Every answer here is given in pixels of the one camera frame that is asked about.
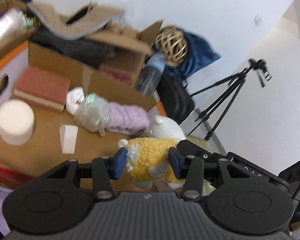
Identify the yellow white plush toy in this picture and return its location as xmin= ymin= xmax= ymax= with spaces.
xmin=118 ymin=115 xmax=186 ymax=190

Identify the white foam wedge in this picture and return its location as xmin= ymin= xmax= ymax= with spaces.
xmin=59 ymin=125 xmax=78 ymax=154

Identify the iridescent mesh bath pouf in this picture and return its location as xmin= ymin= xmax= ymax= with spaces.
xmin=74 ymin=93 xmax=110 ymax=136

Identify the lilac fuzzy cloth roll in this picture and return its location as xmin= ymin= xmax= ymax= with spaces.
xmin=106 ymin=102 xmax=150 ymax=135

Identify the white sock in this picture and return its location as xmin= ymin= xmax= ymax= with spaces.
xmin=65 ymin=87 xmax=85 ymax=116

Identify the red scrub sponge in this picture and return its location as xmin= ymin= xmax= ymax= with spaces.
xmin=13 ymin=67 xmax=70 ymax=112

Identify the white round foam sponge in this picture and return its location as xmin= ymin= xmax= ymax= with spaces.
xmin=0 ymin=99 xmax=35 ymax=146

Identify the black bag on floor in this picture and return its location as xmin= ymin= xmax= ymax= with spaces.
xmin=157 ymin=72 xmax=194 ymax=125

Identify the red cardboard box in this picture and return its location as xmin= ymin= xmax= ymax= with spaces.
xmin=0 ymin=42 xmax=165 ymax=189

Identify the open brown cardboard box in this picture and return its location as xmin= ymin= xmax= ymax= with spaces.
xmin=59 ymin=2 xmax=165 ymax=91

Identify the blue water bottle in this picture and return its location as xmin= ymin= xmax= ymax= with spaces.
xmin=135 ymin=53 xmax=166 ymax=96

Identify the blue fabric bag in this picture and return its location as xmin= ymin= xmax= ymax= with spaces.
xmin=153 ymin=28 xmax=221 ymax=82

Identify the woven rattan ball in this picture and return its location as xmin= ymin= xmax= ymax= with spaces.
xmin=155 ymin=25 xmax=188 ymax=68

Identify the white plastic bottle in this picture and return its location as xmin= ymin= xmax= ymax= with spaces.
xmin=0 ymin=8 xmax=29 ymax=43

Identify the small brown cardboard box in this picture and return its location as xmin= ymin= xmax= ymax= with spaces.
xmin=0 ymin=0 xmax=39 ymax=59

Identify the black camera tripod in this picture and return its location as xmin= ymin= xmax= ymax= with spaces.
xmin=189 ymin=67 xmax=253 ymax=141

